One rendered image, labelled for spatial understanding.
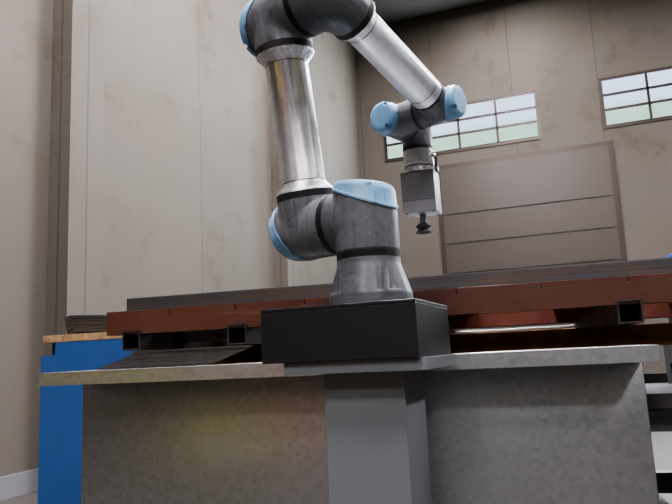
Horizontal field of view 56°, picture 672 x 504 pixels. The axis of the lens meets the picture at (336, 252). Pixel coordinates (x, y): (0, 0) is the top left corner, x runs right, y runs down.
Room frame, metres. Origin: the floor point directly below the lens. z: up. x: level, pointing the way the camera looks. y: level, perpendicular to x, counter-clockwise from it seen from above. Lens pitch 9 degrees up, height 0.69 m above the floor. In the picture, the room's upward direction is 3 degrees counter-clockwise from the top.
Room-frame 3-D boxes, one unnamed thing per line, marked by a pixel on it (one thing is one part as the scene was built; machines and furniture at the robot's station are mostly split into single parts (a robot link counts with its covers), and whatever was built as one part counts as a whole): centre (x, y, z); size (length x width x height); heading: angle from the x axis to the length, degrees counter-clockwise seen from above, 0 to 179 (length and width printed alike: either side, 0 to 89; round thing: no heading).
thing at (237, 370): (1.41, 0.04, 0.67); 1.30 x 0.20 x 0.03; 76
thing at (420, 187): (1.55, -0.22, 1.08); 0.10 x 0.09 x 0.16; 159
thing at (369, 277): (1.15, -0.06, 0.82); 0.15 x 0.15 x 0.10
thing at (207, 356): (1.53, 0.37, 0.70); 0.39 x 0.12 x 0.04; 76
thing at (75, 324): (2.35, 0.65, 0.82); 0.80 x 0.40 x 0.06; 166
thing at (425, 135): (1.54, -0.22, 1.24); 0.09 x 0.08 x 0.11; 140
